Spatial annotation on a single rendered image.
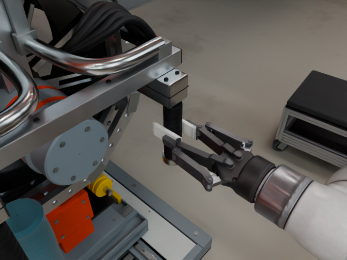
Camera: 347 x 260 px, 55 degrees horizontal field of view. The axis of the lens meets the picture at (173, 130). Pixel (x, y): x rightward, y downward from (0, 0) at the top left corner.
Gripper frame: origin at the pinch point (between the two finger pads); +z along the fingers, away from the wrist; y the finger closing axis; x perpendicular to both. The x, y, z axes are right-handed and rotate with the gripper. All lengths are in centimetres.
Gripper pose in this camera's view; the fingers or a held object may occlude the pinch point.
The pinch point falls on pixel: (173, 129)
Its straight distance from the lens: 64.3
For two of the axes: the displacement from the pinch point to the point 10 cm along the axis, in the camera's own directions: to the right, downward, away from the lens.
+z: -7.4, -4.5, 5.0
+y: 6.7, -5.0, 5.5
